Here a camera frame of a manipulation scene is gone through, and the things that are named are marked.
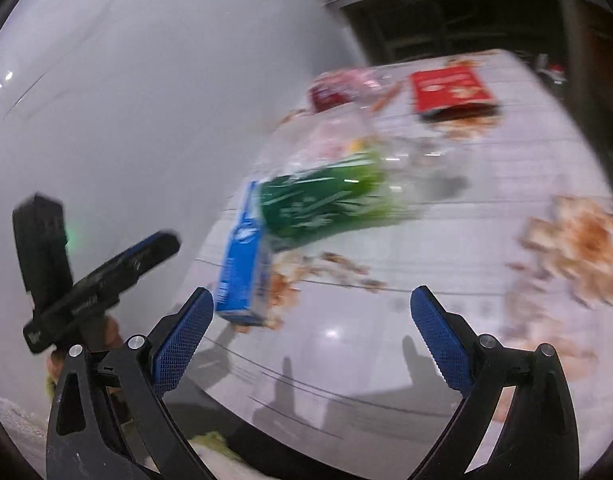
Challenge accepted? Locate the green drink bottle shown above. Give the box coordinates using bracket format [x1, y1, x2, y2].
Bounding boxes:
[254, 136, 471, 247]

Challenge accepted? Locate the floral tablecloth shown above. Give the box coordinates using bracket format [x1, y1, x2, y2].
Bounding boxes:
[187, 50, 613, 479]

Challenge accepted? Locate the red snack packet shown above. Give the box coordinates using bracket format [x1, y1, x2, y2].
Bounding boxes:
[409, 66, 498, 120]

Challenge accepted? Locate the red clear plastic bag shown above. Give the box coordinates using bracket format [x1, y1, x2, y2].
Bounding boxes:
[308, 68, 403, 114]

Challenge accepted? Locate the blue toothpaste box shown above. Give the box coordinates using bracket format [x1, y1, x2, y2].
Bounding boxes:
[214, 181, 273, 326]

